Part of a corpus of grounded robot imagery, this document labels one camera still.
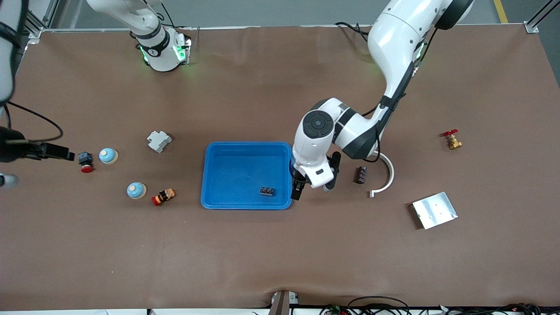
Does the blue bell cream button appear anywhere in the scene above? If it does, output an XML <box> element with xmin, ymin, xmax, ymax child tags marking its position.
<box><xmin>98</xmin><ymin>148</ymin><xmax>119</xmax><ymax>165</ymax></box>
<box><xmin>126</xmin><ymin>182</ymin><xmax>147</xmax><ymax>200</ymax></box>

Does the red mushroom push button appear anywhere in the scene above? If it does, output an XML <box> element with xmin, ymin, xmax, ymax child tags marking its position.
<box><xmin>77</xmin><ymin>151</ymin><xmax>95</xmax><ymax>174</ymax></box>

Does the blue plastic tray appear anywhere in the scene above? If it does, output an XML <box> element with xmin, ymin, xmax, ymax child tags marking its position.
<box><xmin>200</xmin><ymin>141</ymin><xmax>293</xmax><ymax>210</ymax></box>

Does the brown table cover mat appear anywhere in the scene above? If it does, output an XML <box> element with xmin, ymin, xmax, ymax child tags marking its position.
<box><xmin>0</xmin><ymin>24</ymin><xmax>560</xmax><ymax>312</ymax></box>

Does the white circuit breaker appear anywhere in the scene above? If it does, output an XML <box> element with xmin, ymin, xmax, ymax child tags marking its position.
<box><xmin>147</xmin><ymin>130</ymin><xmax>172</xmax><ymax>154</ymax></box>

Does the red yellow emergency stop button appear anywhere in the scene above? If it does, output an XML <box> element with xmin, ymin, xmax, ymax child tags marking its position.
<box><xmin>151</xmin><ymin>189</ymin><xmax>176</xmax><ymax>207</ymax></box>

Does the silver metal plate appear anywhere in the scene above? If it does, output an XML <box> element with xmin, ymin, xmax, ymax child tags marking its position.
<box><xmin>411</xmin><ymin>192</ymin><xmax>459</xmax><ymax>230</ymax></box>

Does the black left camera mount bracket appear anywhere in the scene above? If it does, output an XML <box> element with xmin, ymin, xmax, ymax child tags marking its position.
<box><xmin>327</xmin><ymin>151</ymin><xmax>342</xmax><ymax>190</ymax></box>

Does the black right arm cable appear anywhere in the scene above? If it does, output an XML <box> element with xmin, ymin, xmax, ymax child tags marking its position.
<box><xmin>2</xmin><ymin>101</ymin><xmax>64</xmax><ymax>143</ymax></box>

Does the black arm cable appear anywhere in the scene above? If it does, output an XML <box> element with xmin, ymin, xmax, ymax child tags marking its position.
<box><xmin>2</xmin><ymin>101</ymin><xmax>64</xmax><ymax>143</ymax></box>
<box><xmin>360</xmin><ymin>38</ymin><xmax>432</xmax><ymax>164</ymax></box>

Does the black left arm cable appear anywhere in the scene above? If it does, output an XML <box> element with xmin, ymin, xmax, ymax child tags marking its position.
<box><xmin>360</xmin><ymin>38</ymin><xmax>432</xmax><ymax>164</ymax></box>

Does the white half ring bracket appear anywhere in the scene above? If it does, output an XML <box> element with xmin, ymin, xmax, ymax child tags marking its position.
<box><xmin>369</xmin><ymin>151</ymin><xmax>395</xmax><ymax>198</ymax></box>

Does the aluminium frame post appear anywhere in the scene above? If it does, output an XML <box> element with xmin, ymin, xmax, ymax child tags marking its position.
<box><xmin>524</xmin><ymin>0</ymin><xmax>560</xmax><ymax>34</ymax></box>
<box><xmin>17</xmin><ymin>0</ymin><xmax>60</xmax><ymax>40</ymax></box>

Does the black looped cable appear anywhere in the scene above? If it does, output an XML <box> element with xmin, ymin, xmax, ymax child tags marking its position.
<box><xmin>319</xmin><ymin>296</ymin><xmax>412</xmax><ymax>315</ymax></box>

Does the brass valve red handle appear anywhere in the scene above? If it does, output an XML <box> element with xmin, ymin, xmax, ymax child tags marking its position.
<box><xmin>443</xmin><ymin>129</ymin><xmax>463</xmax><ymax>151</ymax></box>

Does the black cable bundle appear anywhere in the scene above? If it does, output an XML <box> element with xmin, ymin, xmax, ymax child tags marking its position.
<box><xmin>437</xmin><ymin>303</ymin><xmax>560</xmax><ymax>315</ymax></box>

